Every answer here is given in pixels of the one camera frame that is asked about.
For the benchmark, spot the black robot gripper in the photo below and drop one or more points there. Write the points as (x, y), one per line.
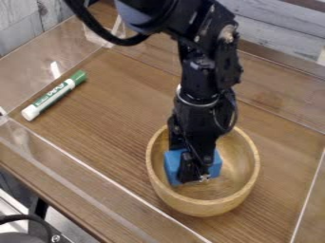
(196, 124)

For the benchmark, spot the blue rectangular block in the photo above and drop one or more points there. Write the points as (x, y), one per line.
(171, 157)

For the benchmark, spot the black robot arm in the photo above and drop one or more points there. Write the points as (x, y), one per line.
(200, 25)

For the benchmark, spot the brown wooden bowl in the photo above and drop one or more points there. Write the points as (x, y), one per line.
(216, 196)

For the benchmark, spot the green white marker pen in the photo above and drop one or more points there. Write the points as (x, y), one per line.
(52, 96)

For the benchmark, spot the black metal table leg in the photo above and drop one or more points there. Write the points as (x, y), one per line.
(38, 207)

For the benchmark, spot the clear acrylic tray wall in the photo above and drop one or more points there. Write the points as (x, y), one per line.
(78, 155)

